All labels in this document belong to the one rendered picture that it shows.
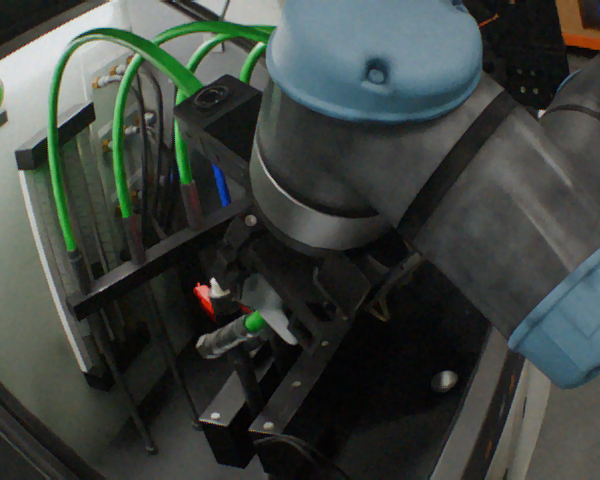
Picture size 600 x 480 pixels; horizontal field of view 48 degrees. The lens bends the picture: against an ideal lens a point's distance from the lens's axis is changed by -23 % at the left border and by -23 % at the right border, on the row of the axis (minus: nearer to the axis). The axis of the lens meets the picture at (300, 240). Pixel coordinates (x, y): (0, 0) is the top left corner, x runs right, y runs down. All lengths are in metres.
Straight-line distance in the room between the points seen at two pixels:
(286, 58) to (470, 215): 0.08
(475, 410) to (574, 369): 0.57
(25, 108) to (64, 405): 0.40
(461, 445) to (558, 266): 0.55
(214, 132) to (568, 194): 0.24
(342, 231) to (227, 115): 0.13
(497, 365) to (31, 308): 0.57
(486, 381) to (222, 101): 0.52
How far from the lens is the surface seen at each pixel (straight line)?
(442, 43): 0.26
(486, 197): 0.27
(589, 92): 0.38
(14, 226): 0.91
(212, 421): 0.86
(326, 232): 0.36
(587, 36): 5.94
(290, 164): 0.32
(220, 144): 0.44
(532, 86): 0.58
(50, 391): 0.98
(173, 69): 0.56
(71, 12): 0.96
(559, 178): 0.28
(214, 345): 0.67
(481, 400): 0.86
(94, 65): 1.03
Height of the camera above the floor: 1.51
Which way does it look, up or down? 27 degrees down
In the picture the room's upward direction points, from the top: 11 degrees counter-clockwise
